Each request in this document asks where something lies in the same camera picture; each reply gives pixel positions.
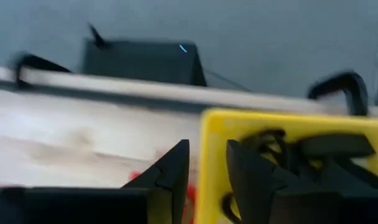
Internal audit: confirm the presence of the black binder clip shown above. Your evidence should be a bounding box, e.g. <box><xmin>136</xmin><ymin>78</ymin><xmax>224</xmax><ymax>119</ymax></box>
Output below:
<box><xmin>319</xmin><ymin>157</ymin><xmax>378</xmax><ymax>191</ymax></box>
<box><xmin>240</xmin><ymin>129</ymin><xmax>291</xmax><ymax>164</ymax></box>
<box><xmin>299</xmin><ymin>133</ymin><xmax>377</xmax><ymax>159</ymax></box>

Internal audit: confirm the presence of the yellow plastic basket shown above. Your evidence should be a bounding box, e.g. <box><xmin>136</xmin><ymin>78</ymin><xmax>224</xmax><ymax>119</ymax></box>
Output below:
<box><xmin>193</xmin><ymin>108</ymin><xmax>378</xmax><ymax>224</ymax></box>

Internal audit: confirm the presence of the black frame bracket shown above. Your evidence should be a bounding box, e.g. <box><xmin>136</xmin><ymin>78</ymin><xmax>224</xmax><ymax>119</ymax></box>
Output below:
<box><xmin>13</xmin><ymin>52</ymin><xmax>73</xmax><ymax>90</ymax></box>
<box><xmin>306</xmin><ymin>70</ymin><xmax>369</xmax><ymax>117</ymax></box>

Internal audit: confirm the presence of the black box with blue light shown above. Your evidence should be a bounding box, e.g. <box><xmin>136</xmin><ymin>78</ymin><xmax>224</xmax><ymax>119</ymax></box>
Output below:
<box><xmin>82</xmin><ymin>23</ymin><xmax>207</xmax><ymax>88</ymax></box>

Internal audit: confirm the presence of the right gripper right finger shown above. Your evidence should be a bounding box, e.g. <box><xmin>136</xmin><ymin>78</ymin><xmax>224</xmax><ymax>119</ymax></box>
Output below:
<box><xmin>225</xmin><ymin>139</ymin><xmax>344</xmax><ymax>224</ymax></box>

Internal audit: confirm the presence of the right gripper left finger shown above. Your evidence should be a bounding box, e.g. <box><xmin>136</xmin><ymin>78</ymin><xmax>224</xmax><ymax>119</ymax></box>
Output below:
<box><xmin>122</xmin><ymin>139</ymin><xmax>191</xmax><ymax>224</ymax></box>

